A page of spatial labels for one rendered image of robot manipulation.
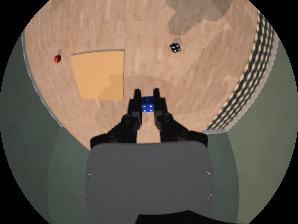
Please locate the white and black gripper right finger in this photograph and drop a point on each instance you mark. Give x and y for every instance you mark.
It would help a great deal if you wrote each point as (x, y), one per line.
(169, 129)

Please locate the orange flat mat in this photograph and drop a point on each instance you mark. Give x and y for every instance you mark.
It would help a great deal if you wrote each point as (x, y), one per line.
(99, 75)

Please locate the black die with white pips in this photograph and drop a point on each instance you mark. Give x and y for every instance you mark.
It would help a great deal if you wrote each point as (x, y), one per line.
(175, 47)

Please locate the blue die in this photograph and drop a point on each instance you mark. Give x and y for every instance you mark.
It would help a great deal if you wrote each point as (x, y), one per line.
(147, 104)

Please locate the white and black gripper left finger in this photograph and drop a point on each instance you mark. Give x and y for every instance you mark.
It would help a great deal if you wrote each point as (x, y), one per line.
(127, 129)

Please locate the red die with white pips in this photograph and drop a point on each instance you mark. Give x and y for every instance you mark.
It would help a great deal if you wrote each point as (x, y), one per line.
(57, 58)

